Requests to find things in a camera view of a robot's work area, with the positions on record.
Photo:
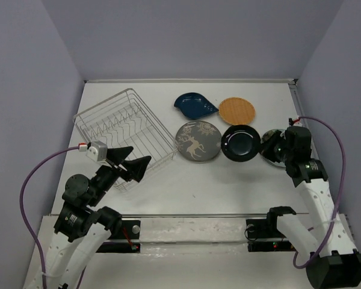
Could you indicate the dark blue leaf plate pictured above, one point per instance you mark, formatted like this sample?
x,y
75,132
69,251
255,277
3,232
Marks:
x,y
194,106

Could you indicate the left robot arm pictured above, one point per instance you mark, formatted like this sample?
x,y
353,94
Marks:
x,y
80,230

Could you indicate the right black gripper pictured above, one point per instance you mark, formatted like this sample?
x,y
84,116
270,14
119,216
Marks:
x,y
276,136

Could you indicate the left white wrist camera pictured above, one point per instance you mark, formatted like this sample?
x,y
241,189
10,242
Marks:
x,y
97,151

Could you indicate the orange woven round plate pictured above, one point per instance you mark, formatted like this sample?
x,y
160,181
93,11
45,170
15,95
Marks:
x,y
237,111

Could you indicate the metal wire dish rack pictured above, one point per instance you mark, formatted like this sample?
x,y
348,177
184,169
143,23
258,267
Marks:
x,y
124,119

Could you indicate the grey reindeer plate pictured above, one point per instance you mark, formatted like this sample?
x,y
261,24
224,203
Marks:
x,y
198,141

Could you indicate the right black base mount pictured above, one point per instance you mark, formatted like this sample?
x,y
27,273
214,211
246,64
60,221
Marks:
x,y
261,238

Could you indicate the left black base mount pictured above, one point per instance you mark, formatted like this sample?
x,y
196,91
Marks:
x,y
125,240

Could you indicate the teal flower plate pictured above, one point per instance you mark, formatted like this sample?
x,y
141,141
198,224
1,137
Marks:
x,y
273,144

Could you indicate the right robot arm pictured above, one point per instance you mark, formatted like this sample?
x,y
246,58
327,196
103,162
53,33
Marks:
x,y
331,259

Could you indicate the black round plate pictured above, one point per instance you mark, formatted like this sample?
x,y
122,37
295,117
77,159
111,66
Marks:
x,y
240,143

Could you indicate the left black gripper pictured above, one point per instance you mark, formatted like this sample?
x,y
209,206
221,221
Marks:
x,y
136,167

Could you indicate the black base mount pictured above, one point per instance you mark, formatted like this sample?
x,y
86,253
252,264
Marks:
x,y
125,240
261,238

